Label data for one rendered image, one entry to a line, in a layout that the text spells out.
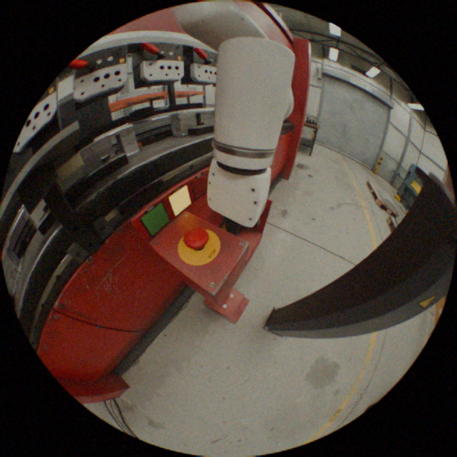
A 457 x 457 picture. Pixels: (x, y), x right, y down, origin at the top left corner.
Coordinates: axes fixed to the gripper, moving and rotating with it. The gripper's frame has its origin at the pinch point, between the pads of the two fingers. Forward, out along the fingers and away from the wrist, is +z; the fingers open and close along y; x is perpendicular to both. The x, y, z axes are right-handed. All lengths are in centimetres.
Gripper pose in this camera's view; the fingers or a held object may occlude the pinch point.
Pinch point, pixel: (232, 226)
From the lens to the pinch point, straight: 29.9
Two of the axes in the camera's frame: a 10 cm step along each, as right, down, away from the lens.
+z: -0.7, 6.1, 7.9
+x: 5.4, -6.4, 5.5
